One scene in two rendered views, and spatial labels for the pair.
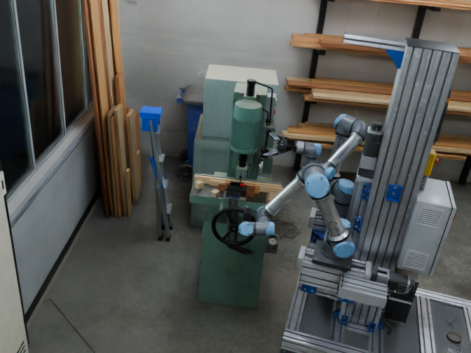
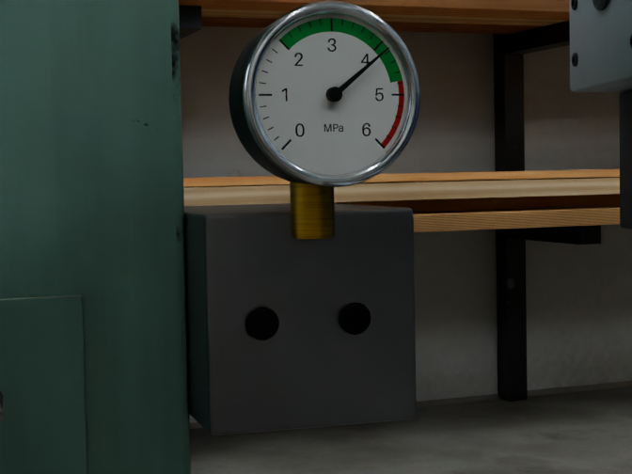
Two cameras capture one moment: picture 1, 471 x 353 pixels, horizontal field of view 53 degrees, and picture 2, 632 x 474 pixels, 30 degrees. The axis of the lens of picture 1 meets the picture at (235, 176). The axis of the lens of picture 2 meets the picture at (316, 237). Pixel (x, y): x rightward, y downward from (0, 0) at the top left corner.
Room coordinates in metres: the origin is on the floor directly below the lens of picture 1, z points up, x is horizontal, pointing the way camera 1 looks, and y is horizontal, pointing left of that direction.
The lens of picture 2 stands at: (2.21, -0.15, 0.63)
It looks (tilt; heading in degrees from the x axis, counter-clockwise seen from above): 3 degrees down; 341
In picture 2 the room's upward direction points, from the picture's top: 1 degrees counter-clockwise
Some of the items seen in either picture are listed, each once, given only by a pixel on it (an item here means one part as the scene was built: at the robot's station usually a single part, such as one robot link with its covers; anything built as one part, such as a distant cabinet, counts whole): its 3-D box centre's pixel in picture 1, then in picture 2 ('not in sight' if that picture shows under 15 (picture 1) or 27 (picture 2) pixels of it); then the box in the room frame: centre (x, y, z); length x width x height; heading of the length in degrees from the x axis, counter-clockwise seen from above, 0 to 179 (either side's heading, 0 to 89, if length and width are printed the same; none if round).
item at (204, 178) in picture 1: (237, 183); not in sight; (2.84, -0.02, 0.93); 0.60 x 0.02 x 0.05; 88
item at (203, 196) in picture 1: (235, 199); not in sight; (2.72, -0.01, 0.87); 0.61 x 0.30 x 0.06; 88
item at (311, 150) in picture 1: (312, 148); not in sight; (2.68, -0.45, 1.30); 0.11 x 0.08 x 0.09; 87
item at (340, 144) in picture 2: (272, 240); (319, 124); (2.60, -0.29, 0.65); 0.06 x 0.04 x 0.08; 88
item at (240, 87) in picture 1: (246, 137); not in sight; (3.11, -0.05, 1.16); 0.22 x 0.22 x 0.72; 88
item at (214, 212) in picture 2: (271, 243); (278, 304); (2.67, -0.29, 0.58); 0.12 x 0.08 x 0.08; 178
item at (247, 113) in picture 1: (246, 127); not in sight; (2.82, -0.04, 1.35); 0.18 x 0.18 x 0.31
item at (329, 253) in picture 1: (334, 246); not in sight; (2.29, -0.62, 0.87); 0.15 x 0.15 x 0.10
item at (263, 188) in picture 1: (249, 187); not in sight; (2.82, -0.10, 0.92); 0.55 x 0.02 x 0.04; 88
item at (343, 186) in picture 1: (344, 190); not in sight; (2.78, -0.73, 0.98); 0.13 x 0.12 x 0.14; 45
